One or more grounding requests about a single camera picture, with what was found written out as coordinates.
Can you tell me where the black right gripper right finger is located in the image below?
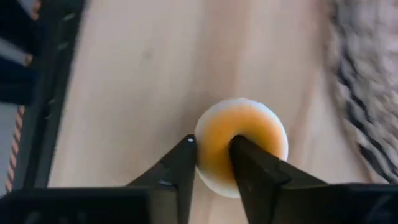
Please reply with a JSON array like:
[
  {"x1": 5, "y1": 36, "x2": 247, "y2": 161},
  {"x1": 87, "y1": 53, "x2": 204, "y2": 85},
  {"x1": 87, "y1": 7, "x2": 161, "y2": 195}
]
[{"x1": 229, "y1": 134, "x2": 328, "y2": 224}]

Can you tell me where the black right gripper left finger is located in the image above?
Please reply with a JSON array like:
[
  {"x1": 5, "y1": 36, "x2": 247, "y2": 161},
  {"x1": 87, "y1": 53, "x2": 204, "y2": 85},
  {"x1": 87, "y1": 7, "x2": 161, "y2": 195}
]
[{"x1": 126, "y1": 134, "x2": 198, "y2": 224}]

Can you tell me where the white iced donut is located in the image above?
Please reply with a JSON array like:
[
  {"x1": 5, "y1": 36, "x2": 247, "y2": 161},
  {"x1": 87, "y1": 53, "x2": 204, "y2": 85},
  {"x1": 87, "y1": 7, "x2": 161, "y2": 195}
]
[{"x1": 194, "y1": 98, "x2": 289, "y2": 199}]

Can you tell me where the round woven placemat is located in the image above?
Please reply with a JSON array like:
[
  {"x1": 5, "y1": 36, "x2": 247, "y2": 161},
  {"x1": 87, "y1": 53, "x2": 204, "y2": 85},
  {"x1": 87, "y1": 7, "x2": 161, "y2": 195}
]
[{"x1": 325, "y1": 0, "x2": 398, "y2": 185}]

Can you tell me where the black aluminium frame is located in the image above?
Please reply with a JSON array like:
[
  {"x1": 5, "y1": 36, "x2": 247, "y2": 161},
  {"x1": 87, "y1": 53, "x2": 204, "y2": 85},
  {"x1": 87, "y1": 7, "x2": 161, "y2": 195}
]
[{"x1": 12, "y1": 0, "x2": 90, "y2": 191}]

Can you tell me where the orange braided cable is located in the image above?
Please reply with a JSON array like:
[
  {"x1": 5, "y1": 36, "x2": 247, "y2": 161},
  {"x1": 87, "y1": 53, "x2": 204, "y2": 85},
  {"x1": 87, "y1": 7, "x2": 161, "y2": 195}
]
[{"x1": 4, "y1": 105, "x2": 26, "y2": 194}]

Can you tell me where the grey sleeved cable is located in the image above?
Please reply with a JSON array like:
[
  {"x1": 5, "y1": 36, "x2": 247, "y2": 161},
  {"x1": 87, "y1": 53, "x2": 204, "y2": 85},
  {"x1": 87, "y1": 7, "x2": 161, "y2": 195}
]
[{"x1": 0, "y1": 36, "x2": 34, "y2": 67}]

